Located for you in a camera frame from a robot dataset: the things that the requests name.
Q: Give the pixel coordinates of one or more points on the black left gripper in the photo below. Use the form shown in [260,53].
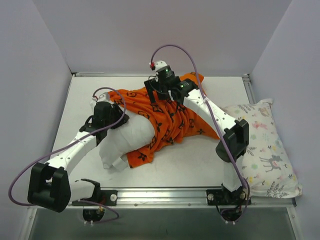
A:
[120,118]

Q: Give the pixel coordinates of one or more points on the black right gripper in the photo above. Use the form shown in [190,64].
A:
[152,85]

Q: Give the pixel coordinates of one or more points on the orange patterned plush pillowcase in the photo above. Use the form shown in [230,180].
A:
[171,122]

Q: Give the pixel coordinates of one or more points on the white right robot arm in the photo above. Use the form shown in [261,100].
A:
[233,133]

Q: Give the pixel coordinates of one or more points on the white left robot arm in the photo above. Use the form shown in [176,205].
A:
[49,184]

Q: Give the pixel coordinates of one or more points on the white floral deer pillow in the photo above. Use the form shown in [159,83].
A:
[265,165]

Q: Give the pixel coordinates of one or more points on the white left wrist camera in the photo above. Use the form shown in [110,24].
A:
[104,97]

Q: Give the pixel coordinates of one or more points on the aluminium back frame rail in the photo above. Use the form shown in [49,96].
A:
[104,74]

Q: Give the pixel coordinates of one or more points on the aluminium frame rail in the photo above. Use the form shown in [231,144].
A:
[248,88]
[184,196]
[104,74]

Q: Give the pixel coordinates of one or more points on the aluminium right frame rail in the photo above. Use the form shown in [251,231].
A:
[248,88]

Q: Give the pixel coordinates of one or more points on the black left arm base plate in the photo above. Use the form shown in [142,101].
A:
[105,197]

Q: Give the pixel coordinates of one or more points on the aluminium front frame rail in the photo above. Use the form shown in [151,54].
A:
[184,196]

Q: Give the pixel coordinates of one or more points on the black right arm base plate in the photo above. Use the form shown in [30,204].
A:
[223,197]

